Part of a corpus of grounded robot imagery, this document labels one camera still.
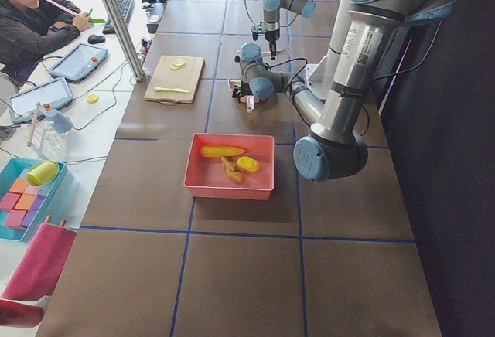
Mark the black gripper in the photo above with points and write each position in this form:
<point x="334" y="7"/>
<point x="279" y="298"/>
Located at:
<point x="240" y="93"/>
<point x="271" y="36"/>

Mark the beige plastic dustpan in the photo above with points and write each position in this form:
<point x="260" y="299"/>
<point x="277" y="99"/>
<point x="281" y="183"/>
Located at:
<point x="249" y="104"/>

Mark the yellow toy corn cob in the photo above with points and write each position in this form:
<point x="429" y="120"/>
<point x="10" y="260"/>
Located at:
<point x="218" y="151"/>

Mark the yellow toy potato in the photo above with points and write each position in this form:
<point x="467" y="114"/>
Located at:
<point x="248" y="164"/>

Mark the tan toy ginger root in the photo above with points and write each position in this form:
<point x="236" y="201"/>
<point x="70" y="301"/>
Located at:
<point x="230" y="169"/>

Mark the white hand brush black bristles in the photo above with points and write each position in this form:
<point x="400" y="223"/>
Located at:
<point x="279" y="52"/>

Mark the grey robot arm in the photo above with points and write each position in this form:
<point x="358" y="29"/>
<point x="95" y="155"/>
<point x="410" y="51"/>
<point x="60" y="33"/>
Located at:
<point x="271" y="9"/>
<point x="362" y="32"/>

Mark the pink plastic bin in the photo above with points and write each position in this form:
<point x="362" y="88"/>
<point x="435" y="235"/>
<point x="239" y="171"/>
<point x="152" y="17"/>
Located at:
<point x="208" y="176"/>

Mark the bamboo cutting board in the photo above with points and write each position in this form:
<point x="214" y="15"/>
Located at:
<point x="186" y="77"/>

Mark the yellow-green plastic knife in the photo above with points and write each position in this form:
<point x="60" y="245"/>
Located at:
<point x="171" y="90"/>

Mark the black keyboard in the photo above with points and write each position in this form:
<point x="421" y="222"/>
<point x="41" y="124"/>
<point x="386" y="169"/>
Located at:
<point x="126" y="8"/>

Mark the yellow round lid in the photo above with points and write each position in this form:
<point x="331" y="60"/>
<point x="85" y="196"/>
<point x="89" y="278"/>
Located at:
<point x="92" y="98"/>

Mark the black computer mouse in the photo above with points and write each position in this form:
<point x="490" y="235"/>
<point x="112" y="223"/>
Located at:
<point x="95" y="39"/>

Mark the upper blue teach pendant tablet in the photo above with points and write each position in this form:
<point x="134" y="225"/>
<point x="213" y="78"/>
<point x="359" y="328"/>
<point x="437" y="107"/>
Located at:
<point x="79" y="63"/>

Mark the blue teach pendant tablet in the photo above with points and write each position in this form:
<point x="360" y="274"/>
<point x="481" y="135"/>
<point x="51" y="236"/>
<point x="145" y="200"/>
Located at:
<point x="79" y="63"/>
<point x="55" y="92"/>

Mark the blue spray bottle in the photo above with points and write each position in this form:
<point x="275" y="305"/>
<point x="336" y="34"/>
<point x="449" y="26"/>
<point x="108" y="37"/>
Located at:
<point x="60" y="122"/>

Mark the yellow-green plastic cup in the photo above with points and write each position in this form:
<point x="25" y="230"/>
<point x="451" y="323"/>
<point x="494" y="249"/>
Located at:
<point x="42" y="173"/>

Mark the person in black jacket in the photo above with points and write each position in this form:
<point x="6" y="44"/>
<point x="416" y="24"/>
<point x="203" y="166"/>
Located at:
<point x="32" y="29"/>

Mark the lower blue teach pendant tablet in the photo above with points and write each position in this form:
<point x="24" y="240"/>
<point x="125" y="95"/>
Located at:
<point x="55" y="92"/>

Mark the teal tray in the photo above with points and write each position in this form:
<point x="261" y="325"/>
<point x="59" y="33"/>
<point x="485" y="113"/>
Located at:
<point x="25" y="206"/>

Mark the magenta cloth roll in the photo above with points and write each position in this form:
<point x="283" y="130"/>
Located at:
<point x="40" y="268"/>

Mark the red object at edge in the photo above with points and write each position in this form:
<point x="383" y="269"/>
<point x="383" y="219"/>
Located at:
<point x="14" y="314"/>

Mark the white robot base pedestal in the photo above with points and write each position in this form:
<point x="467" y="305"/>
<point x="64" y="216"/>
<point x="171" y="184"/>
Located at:
<point x="319" y="76"/>

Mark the aluminium frame post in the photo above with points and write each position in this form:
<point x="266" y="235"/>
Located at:
<point x="124" y="39"/>

